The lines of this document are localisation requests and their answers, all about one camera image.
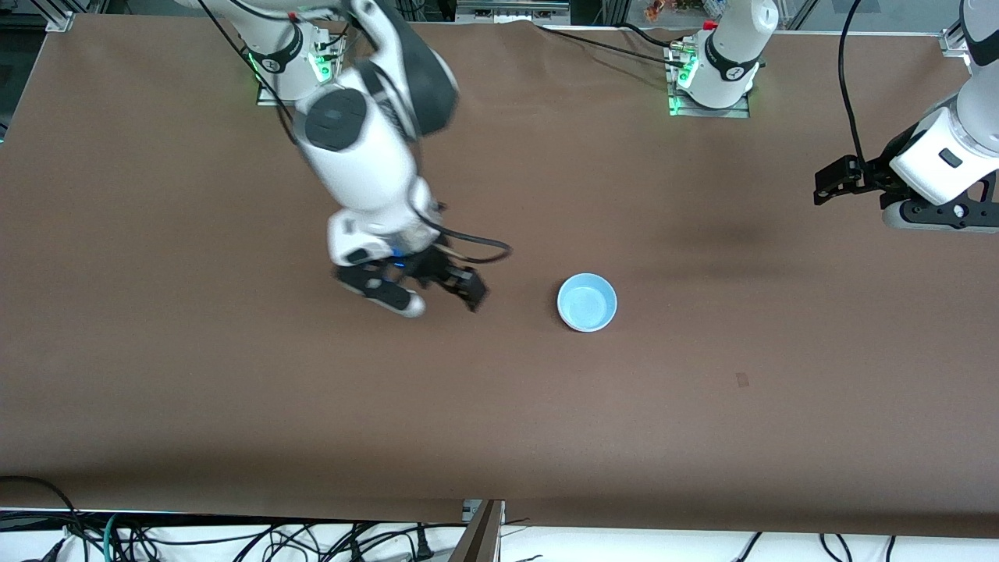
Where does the blue bowl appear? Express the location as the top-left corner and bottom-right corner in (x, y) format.
(557, 272), (618, 329)

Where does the brown table cover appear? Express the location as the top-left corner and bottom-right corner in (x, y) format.
(0, 14), (999, 539)

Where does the grey power strip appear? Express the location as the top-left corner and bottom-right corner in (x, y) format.
(457, 0), (571, 24)

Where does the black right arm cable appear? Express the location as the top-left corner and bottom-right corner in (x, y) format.
(195, 0), (514, 264)

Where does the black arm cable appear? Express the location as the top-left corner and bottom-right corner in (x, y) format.
(195, 0), (514, 264)
(837, 0), (869, 165)

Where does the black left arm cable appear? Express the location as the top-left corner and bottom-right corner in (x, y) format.
(837, 0), (869, 165)

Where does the aluminium frame profile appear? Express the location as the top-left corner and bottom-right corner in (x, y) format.
(940, 0), (999, 55)
(31, 0), (76, 32)

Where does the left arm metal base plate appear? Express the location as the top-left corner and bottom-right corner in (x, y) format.
(665, 43), (752, 119)

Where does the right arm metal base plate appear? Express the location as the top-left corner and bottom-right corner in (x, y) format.
(256, 35), (339, 108)

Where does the grey metal post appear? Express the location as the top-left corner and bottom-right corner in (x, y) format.
(449, 500), (506, 562)

